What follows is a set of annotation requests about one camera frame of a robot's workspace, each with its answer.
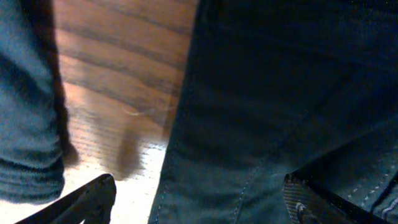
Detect small folded black garment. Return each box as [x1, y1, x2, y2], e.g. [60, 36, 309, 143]
[1, 0, 77, 204]

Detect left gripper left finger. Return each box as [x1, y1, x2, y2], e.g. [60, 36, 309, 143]
[16, 174, 116, 224]

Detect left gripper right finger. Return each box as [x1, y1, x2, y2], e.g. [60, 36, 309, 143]
[282, 173, 391, 224]

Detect black shorts garment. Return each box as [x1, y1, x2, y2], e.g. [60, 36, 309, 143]
[149, 0, 397, 223]

